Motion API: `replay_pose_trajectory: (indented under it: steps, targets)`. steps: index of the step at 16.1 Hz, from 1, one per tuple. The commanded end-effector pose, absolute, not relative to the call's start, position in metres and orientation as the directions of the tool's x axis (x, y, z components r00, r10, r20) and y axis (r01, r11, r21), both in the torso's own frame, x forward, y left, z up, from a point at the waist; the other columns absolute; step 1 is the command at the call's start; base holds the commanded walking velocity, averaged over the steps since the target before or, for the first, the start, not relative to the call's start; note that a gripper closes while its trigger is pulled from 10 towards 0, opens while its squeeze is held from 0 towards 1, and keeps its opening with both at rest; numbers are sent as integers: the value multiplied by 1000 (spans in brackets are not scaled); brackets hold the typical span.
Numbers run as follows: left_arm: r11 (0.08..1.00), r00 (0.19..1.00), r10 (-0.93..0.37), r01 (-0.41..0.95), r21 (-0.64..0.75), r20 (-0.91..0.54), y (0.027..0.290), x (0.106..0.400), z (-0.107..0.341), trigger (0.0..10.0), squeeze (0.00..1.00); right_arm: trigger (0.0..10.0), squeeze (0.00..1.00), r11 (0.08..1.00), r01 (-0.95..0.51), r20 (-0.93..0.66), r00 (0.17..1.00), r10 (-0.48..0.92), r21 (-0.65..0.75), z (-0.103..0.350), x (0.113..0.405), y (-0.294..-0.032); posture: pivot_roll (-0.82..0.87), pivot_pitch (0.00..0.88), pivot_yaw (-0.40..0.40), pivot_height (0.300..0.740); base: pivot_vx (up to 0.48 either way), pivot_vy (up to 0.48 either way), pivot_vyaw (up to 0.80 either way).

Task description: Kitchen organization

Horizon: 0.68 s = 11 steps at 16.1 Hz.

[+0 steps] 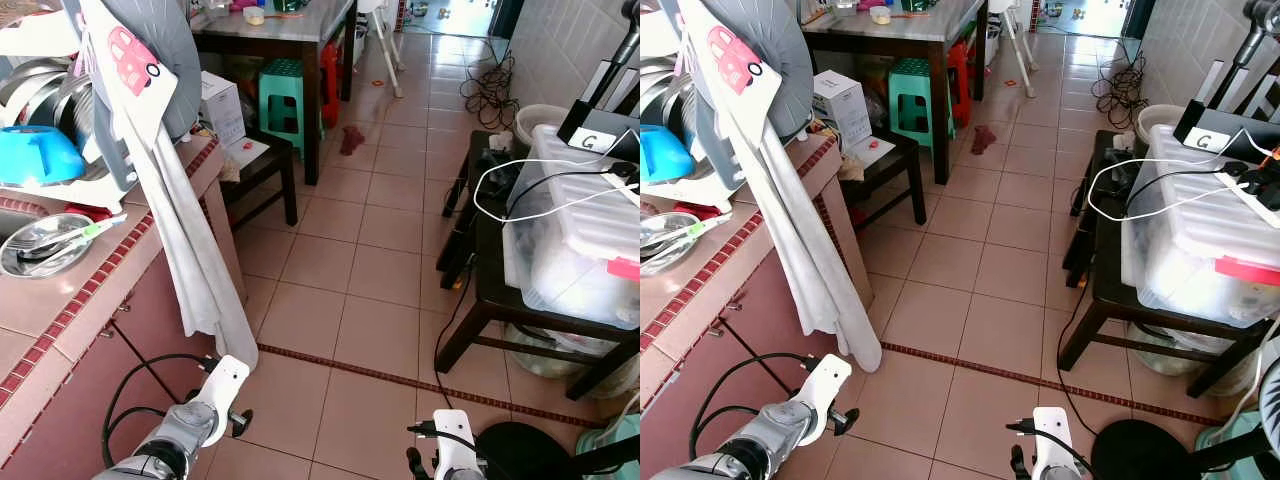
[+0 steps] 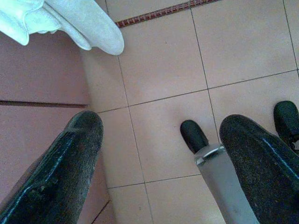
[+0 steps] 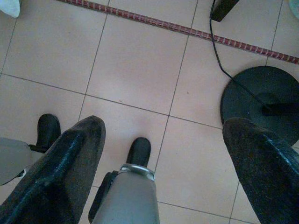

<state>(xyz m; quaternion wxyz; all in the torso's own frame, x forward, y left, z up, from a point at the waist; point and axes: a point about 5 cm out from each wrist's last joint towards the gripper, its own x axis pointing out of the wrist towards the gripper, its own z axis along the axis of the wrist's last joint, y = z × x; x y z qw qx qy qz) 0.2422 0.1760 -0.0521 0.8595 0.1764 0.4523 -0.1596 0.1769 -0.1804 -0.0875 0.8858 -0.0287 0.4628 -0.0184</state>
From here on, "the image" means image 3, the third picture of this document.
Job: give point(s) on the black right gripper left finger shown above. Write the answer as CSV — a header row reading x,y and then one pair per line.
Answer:
x,y
58,175

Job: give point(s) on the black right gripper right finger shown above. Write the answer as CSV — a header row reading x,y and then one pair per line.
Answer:
x,y
264,175

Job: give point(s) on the black robot left foot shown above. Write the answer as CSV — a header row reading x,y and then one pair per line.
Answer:
x,y
47,130

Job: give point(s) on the black robot foot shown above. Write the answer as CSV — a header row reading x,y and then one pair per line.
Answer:
x,y
139,151
47,130

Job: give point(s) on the grey robot left leg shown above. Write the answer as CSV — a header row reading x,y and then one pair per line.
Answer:
x,y
11,158

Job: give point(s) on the black robot right foot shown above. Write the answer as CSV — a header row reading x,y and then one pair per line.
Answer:
x,y
139,151

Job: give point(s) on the black round fan base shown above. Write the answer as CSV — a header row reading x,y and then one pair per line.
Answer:
x,y
245,93

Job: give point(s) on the white plastic bag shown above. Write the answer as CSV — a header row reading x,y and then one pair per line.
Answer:
x,y
8,7

